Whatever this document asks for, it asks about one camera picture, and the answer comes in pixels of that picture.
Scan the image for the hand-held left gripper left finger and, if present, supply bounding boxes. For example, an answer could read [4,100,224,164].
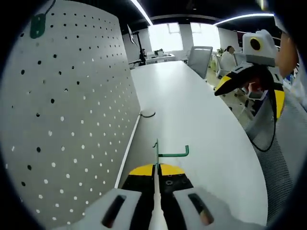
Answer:
[81,163,156,230]

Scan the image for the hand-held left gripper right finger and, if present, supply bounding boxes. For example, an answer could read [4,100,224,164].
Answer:
[158,162,238,230]

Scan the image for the green hook assembly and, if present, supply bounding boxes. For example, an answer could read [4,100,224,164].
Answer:
[152,138,190,173]
[30,0,57,39]

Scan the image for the white perforated mounting plate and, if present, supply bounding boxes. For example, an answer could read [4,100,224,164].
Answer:
[0,0,156,230]

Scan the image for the person's right hand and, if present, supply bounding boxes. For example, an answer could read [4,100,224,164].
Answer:
[241,76,267,94]

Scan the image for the grey high-back office chair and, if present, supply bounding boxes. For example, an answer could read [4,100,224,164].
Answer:
[186,45,214,80]

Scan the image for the long ceiling light strip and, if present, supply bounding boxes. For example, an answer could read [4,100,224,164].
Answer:
[214,13,275,26]
[130,0,154,26]

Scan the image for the black tripod stand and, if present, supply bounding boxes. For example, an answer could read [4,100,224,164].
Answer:
[128,30,147,67]

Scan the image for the tripod-mounted monitor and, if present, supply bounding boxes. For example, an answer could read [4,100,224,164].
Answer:
[126,23,137,46]

